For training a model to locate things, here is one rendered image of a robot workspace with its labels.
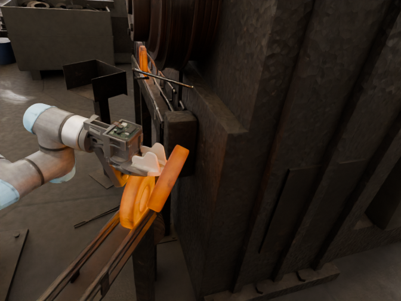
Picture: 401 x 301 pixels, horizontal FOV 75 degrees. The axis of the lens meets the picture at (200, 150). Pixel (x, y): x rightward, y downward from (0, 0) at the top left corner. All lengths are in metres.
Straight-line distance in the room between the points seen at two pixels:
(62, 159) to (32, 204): 1.11
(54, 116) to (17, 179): 0.15
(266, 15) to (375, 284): 1.41
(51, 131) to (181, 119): 0.37
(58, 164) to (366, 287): 1.46
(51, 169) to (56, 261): 0.86
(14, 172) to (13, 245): 0.97
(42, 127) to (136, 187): 0.25
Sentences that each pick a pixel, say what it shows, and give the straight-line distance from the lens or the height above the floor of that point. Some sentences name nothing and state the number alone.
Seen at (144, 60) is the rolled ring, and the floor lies 0.72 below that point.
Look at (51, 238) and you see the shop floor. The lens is 1.60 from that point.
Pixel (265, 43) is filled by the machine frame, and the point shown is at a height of 1.08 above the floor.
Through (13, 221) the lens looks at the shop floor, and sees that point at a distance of 1.76.
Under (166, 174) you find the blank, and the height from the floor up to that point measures 0.86.
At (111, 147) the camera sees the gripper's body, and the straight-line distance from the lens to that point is 0.58.
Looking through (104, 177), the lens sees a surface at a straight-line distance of 1.85.
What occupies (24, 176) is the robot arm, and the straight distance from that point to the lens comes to 0.68.
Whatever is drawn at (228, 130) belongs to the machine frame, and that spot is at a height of 0.87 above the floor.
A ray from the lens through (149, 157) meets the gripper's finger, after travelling 0.55.
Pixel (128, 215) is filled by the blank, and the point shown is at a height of 0.72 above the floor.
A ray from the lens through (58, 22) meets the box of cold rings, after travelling 3.40.
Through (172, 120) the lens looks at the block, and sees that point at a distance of 0.83.
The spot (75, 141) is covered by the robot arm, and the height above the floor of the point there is 0.86.
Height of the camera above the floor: 1.19
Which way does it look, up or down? 34 degrees down
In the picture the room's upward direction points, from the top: 6 degrees clockwise
